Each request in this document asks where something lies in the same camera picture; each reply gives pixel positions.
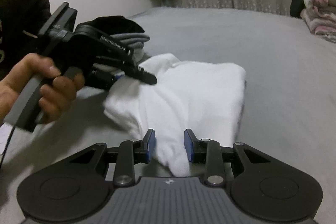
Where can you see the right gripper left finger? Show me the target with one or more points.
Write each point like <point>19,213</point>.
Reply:
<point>132,152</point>

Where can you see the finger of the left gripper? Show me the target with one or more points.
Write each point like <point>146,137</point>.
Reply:
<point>117,76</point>
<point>143,76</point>

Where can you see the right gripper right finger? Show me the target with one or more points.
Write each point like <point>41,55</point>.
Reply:
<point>209,153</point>

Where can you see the white trousers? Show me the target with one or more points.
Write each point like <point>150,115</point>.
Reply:
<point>206,98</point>

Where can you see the person left hand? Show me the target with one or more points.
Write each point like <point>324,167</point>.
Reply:
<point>55,99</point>

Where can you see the grey folded garment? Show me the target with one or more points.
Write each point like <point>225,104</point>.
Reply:
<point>132,40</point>

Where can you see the black folded garment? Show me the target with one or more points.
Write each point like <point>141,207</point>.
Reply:
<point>112,25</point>

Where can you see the grey bed sheet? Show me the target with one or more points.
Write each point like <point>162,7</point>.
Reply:
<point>289,101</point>

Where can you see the person dark jacket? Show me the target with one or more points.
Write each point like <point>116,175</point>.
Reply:
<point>21,21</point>

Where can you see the black bag by quilt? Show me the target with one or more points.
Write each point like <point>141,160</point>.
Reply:
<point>296,8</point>

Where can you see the folded floral quilt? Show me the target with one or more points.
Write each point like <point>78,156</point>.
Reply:
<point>319,16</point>

